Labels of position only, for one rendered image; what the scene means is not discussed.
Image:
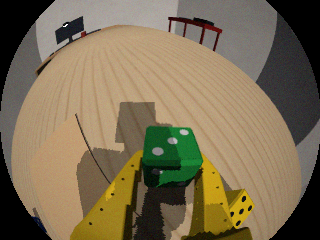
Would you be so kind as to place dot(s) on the green die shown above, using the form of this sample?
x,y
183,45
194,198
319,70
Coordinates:
x,y
171,157

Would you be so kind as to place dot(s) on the blue die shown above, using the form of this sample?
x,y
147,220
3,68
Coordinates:
x,y
37,220

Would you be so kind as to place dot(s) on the yellow die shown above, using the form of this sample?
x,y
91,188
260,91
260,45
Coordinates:
x,y
240,205

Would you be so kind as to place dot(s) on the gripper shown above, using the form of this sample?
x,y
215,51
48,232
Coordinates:
x,y
112,216

